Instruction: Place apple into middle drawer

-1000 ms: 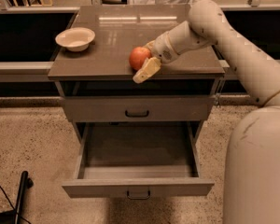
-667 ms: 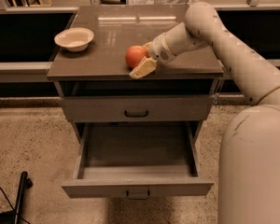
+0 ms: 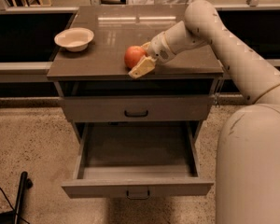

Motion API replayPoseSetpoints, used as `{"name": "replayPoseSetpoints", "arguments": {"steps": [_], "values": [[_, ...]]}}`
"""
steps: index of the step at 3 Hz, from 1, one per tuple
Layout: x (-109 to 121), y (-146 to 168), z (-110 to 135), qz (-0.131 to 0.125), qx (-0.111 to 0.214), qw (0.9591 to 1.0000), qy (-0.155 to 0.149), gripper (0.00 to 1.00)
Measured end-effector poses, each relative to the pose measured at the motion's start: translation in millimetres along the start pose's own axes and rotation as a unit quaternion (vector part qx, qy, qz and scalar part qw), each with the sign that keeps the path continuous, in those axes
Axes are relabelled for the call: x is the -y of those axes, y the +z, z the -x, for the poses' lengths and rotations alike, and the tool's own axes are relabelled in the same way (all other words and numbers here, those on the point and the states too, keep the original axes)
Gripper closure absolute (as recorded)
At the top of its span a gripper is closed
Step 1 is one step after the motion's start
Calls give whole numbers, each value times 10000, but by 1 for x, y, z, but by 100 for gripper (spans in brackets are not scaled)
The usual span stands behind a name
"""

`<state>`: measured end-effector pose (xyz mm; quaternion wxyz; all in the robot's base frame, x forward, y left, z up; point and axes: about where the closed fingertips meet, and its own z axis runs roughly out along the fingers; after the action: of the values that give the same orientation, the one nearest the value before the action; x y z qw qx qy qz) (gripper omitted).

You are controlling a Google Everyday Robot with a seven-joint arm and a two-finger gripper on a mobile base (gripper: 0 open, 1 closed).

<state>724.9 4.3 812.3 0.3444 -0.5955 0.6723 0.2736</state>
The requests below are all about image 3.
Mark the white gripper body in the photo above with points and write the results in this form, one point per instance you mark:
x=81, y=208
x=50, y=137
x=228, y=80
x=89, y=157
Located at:
x=158, y=49

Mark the red apple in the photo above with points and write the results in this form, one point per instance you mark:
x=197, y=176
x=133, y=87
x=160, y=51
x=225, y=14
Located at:
x=133, y=55

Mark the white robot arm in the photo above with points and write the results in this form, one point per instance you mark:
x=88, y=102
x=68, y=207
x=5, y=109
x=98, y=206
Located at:
x=248, y=149

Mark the grey drawer cabinet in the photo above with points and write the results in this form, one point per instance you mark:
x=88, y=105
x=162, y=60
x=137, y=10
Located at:
x=100, y=84

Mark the closed grey top drawer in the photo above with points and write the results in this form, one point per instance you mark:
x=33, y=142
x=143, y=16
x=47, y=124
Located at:
x=132, y=108

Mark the open grey middle drawer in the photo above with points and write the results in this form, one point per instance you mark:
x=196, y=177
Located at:
x=137, y=161

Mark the white bowl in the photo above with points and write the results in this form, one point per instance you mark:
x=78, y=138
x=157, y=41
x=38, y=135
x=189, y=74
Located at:
x=74, y=39

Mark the black left base leg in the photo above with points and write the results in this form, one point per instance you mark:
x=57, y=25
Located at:
x=14, y=216

